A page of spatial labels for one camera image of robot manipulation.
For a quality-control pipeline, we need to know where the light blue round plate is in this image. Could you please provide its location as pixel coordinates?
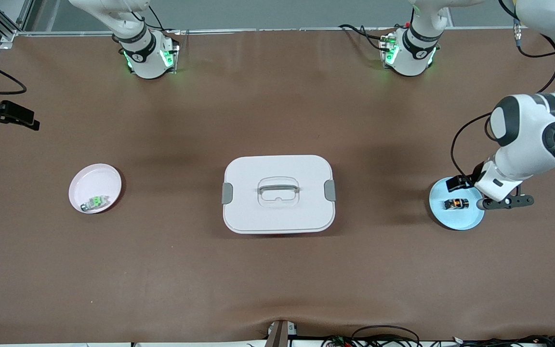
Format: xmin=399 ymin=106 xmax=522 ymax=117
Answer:
xmin=429 ymin=176 xmax=486 ymax=231

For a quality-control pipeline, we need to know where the pink round plate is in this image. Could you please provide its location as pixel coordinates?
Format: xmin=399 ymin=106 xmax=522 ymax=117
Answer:
xmin=68 ymin=163 xmax=123 ymax=214

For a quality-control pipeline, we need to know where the white lidded storage box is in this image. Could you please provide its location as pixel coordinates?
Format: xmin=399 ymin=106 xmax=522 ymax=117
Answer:
xmin=222 ymin=154 xmax=337 ymax=235

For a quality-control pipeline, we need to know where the brown table mat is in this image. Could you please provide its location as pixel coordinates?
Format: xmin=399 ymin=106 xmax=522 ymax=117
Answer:
xmin=0 ymin=28 xmax=555 ymax=345

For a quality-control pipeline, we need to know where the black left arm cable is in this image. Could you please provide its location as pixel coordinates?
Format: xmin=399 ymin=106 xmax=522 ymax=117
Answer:
xmin=451 ymin=0 xmax=555 ymax=181

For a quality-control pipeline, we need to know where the aluminium frame post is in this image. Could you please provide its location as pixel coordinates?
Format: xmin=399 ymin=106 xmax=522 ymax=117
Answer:
xmin=0 ymin=0 xmax=35 ymax=49

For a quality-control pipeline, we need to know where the green and white switch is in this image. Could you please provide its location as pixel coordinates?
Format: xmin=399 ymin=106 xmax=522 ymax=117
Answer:
xmin=81 ymin=195 xmax=110 ymax=212

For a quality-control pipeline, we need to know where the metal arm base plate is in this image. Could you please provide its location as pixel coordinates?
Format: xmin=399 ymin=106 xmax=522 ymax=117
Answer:
xmin=162 ymin=30 xmax=180 ymax=75
xmin=379 ymin=33 xmax=396 ymax=66

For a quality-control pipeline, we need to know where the black cable bundle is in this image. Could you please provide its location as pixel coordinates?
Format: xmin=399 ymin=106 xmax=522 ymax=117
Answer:
xmin=453 ymin=334 xmax=555 ymax=347

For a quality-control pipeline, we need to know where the black cable at arm base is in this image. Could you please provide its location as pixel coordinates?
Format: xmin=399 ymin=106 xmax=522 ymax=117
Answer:
xmin=339 ymin=24 xmax=385 ymax=51

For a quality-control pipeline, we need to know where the black cable loop with wires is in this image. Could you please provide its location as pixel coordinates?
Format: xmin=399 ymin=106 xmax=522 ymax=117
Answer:
xmin=321 ymin=325 xmax=423 ymax=347

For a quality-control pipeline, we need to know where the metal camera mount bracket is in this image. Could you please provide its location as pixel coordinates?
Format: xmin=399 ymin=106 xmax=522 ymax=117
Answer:
xmin=265 ymin=320 xmax=298 ymax=347

